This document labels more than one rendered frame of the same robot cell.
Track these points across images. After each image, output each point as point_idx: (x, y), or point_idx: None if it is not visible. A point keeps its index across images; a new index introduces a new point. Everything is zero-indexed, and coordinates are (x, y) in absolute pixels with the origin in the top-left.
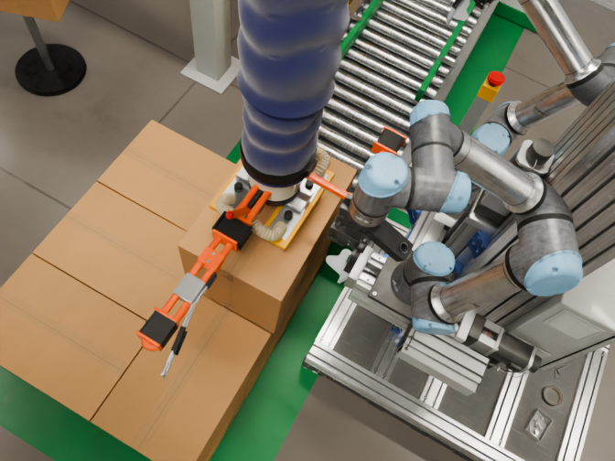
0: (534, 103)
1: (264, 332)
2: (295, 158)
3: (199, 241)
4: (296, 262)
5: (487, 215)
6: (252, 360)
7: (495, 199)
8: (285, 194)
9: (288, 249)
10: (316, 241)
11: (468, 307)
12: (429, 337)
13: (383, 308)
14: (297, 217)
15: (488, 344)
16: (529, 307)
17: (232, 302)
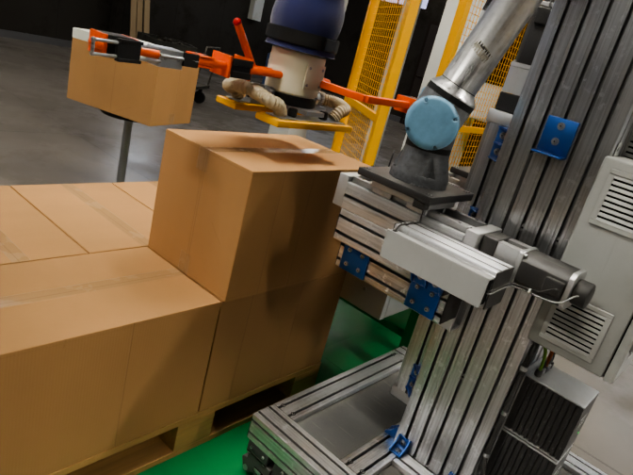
0: None
1: (214, 298)
2: (316, 5)
3: (189, 134)
4: (284, 168)
5: (510, 106)
6: (182, 308)
7: (517, 74)
8: (297, 82)
9: (281, 162)
10: (314, 170)
11: (473, 56)
12: (430, 232)
13: (375, 227)
14: (301, 119)
15: (511, 247)
16: (572, 230)
17: (192, 239)
